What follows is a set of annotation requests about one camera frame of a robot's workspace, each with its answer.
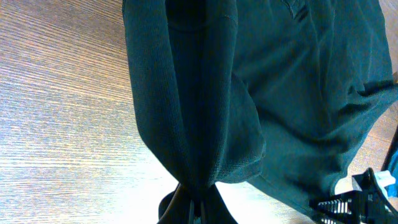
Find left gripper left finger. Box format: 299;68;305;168
157;184;190;224

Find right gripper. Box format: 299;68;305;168
309;168;397;224

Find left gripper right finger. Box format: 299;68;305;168
200;185;238;224

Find black polo shirt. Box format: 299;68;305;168
122;0;397;223

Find blue garment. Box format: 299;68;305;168
385;149;398;198

